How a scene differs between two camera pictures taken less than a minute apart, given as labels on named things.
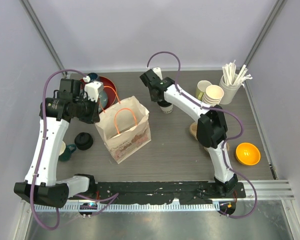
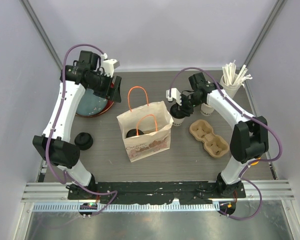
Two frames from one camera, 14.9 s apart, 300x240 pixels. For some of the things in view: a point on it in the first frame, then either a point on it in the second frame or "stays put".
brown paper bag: (124, 128) -> (155, 122)
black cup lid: (164, 103) -> (177, 111)
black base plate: (148, 192) stays put
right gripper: (156, 100) -> (188, 112)
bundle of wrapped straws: (231, 78) stays put
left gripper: (94, 116) -> (112, 93)
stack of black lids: (83, 141) stays put
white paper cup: (167, 109) -> (177, 122)
